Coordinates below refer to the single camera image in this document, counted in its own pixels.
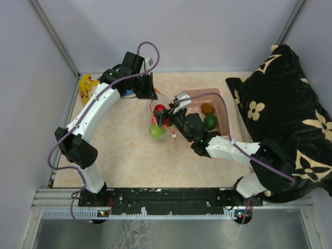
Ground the white slotted cable duct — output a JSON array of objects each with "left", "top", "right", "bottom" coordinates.
[{"left": 41, "top": 207, "right": 237, "bottom": 220}]

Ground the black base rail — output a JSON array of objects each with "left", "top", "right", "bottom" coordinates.
[{"left": 78, "top": 188, "right": 248, "bottom": 215}]

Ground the clear zip bag orange zipper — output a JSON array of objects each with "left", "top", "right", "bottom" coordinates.
[{"left": 149, "top": 88, "right": 176, "bottom": 141}]

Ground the blue cloth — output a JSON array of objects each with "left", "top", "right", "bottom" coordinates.
[{"left": 125, "top": 90, "right": 134, "bottom": 96}]

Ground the green apple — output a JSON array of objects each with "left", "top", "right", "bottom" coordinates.
[{"left": 149, "top": 124, "right": 165, "bottom": 140}]

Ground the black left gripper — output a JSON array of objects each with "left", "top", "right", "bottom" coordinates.
[{"left": 132, "top": 72, "right": 158, "bottom": 100}]

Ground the yellow plush toy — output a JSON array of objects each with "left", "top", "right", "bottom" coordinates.
[{"left": 78, "top": 74, "right": 100, "bottom": 106}]

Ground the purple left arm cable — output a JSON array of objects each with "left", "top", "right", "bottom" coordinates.
[{"left": 48, "top": 42, "right": 160, "bottom": 226}]

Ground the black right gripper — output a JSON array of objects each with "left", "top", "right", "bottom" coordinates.
[{"left": 154, "top": 103, "right": 193, "bottom": 143}]

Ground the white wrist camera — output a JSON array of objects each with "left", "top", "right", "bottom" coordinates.
[
  {"left": 173, "top": 92, "right": 191, "bottom": 107},
  {"left": 142, "top": 58, "right": 154, "bottom": 72}
]

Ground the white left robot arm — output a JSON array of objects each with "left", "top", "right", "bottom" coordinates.
[{"left": 55, "top": 52, "right": 158, "bottom": 206}]

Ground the red pepper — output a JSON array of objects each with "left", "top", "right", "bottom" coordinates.
[{"left": 154, "top": 104, "right": 166, "bottom": 112}]

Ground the pink plastic bin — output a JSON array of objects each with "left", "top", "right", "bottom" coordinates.
[{"left": 182, "top": 88, "right": 229, "bottom": 137}]

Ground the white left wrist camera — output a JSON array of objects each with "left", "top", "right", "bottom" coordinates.
[{"left": 142, "top": 58, "right": 154, "bottom": 72}]

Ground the dark green lime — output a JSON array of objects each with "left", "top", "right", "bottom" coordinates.
[{"left": 204, "top": 114, "right": 218, "bottom": 131}]

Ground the black floral blanket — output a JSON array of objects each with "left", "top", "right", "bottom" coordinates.
[{"left": 226, "top": 45, "right": 331, "bottom": 203}]

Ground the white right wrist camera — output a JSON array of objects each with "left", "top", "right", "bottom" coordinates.
[{"left": 173, "top": 92, "right": 191, "bottom": 107}]

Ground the red apple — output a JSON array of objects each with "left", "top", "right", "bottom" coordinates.
[{"left": 151, "top": 116, "right": 158, "bottom": 125}]

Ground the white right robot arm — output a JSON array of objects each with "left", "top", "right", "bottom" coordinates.
[{"left": 153, "top": 105, "right": 295, "bottom": 205}]

